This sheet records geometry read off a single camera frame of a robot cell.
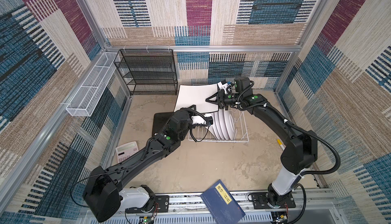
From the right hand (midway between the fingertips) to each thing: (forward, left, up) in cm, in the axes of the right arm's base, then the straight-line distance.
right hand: (206, 103), depth 76 cm
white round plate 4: (-4, -13, -14) cm, 19 cm away
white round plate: (-5, -5, -13) cm, 15 cm away
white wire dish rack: (-16, +3, 0) cm, 17 cm away
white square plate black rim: (+7, +9, -1) cm, 11 cm away
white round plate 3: (-9, -11, -16) cm, 21 cm away
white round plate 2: (-5, -8, -13) cm, 16 cm away
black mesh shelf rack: (+40, +39, -11) cm, 57 cm away
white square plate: (-6, -2, -13) cm, 15 cm away
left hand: (0, +8, +3) cm, 8 cm away
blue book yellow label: (-40, -5, -28) cm, 49 cm away
